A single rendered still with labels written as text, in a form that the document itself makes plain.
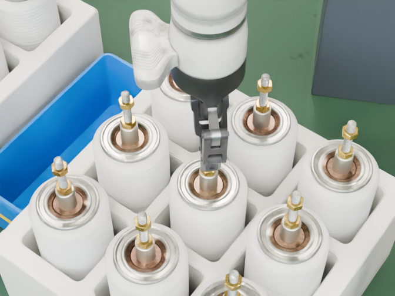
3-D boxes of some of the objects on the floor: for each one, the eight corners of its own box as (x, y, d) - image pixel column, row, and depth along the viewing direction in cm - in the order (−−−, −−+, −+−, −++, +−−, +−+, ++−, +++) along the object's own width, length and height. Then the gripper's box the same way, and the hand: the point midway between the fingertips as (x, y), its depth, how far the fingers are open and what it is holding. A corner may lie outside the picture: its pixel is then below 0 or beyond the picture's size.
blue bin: (111, 97, 143) (106, 49, 133) (164, 128, 139) (161, 80, 130) (-15, 222, 129) (-33, 178, 119) (39, 261, 125) (26, 218, 115)
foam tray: (178, 128, 139) (176, 54, 125) (390, 254, 126) (415, 187, 111) (12, 306, 121) (-13, 244, 106) (240, 475, 108) (246, 430, 93)
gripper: (258, 102, 79) (250, 195, 92) (236, -13, 87) (230, 88, 101) (177, 109, 78) (180, 202, 91) (162, -7, 87) (167, 94, 100)
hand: (206, 135), depth 95 cm, fingers open, 6 cm apart
